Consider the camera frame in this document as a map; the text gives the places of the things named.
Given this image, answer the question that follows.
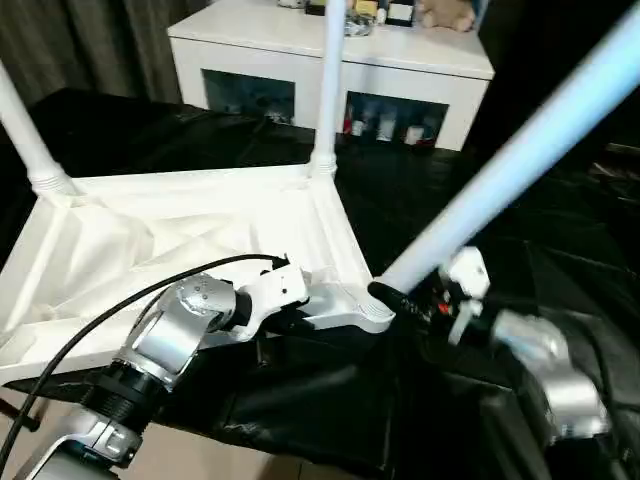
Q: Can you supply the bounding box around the white plastic table leg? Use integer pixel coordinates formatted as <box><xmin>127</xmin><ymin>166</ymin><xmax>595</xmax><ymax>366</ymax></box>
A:
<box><xmin>370</xmin><ymin>10</ymin><xmax>640</xmax><ymax>298</ymax></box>
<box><xmin>308</xmin><ymin>0</ymin><xmax>349</xmax><ymax>179</ymax></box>
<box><xmin>0</xmin><ymin>60</ymin><xmax>79</xmax><ymax>197</ymax></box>

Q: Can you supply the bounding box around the black work mat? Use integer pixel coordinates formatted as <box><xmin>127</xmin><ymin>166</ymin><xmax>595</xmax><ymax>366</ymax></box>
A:
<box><xmin>0</xmin><ymin>88</ymin><xmax>640</xmax><ymax>480</ymax></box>

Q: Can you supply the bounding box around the small grey object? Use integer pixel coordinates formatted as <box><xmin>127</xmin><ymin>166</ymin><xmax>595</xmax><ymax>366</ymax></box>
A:
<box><xmin>340</xmin><ymin>12</ymin><xmax>376</xmax><ymax>37</ymax></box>

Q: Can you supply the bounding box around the white cabinet with glass doors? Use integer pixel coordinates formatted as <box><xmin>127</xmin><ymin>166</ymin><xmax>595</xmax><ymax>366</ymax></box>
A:
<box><xmin>167</xmin><ymin>0</ymin><xmax>496</xmax><ymax>151</ymax></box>

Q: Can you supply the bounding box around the grey curtain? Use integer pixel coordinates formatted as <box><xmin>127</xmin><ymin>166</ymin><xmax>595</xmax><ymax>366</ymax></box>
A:
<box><xmin>0</xmin><ymin>0</ymin><xmax>216</xmax><ymax>106</ymax></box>

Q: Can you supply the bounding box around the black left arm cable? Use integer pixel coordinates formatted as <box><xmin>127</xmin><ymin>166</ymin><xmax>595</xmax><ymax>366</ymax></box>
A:
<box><xmin>0</xmin><ymin>254</ymin><xmax>291</xmax><ymax>471</ymax></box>

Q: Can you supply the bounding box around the small dark picture frame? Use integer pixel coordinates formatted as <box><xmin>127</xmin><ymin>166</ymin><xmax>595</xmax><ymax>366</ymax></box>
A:
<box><xmin>386</xmin><ymin>0</ymin><xmax>417</xmax><ymax>27</ymax></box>

